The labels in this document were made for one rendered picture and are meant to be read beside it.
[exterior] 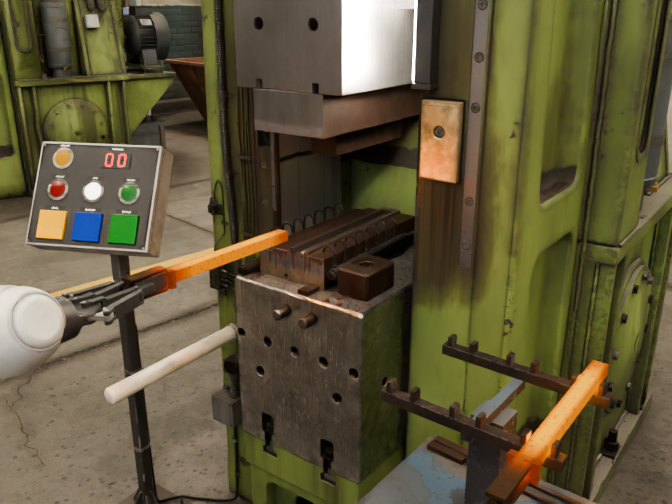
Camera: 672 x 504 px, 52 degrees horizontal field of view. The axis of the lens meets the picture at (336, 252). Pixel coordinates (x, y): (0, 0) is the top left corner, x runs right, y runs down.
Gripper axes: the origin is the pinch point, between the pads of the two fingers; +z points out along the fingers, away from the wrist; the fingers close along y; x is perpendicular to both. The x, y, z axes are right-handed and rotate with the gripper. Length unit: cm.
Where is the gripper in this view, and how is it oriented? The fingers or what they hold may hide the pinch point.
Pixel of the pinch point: (147, 283)
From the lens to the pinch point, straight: 131.5
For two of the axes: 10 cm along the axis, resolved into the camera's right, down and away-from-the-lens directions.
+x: -0.1, -9.3, -3.6
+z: 5.9, -2.9, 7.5
